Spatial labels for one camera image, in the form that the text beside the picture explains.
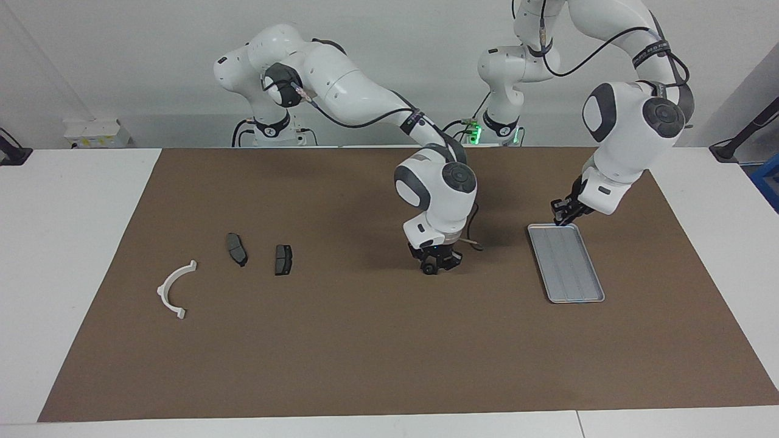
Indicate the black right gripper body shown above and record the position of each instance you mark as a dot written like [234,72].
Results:
[435,250]

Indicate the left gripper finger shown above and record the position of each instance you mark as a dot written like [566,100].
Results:
[558,210]
[573,216]

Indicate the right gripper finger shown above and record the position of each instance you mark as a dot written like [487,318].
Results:
[428,263]
[453,261]

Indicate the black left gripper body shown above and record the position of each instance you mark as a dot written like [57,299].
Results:
[578,198]

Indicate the small black round part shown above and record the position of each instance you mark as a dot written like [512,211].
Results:
[430,268]

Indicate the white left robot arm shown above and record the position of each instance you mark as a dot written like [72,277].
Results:
[633,121]

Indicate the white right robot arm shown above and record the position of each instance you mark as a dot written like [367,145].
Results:
[359,91]

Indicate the silver metal tray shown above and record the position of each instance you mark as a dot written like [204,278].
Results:
[569,267]

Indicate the brown table mat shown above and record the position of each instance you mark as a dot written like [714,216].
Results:
[365,340]

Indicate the green lit connector box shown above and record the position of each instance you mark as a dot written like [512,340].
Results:
[472,131]

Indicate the short dark brake pad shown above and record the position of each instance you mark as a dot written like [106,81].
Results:
[283,260]

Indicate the black angled stand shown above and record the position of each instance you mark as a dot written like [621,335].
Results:
[739,137]

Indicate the blue crate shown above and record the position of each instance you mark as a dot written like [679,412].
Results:
[768,179]

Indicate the long dark brake pad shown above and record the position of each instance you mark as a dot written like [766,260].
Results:
[237,249]

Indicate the white box with yellow labels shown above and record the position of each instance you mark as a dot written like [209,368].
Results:
[97,132]

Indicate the black table clamp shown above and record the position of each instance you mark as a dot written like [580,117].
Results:
[13,153]

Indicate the white semicircular bracket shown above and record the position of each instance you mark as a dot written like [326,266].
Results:
[165,287]

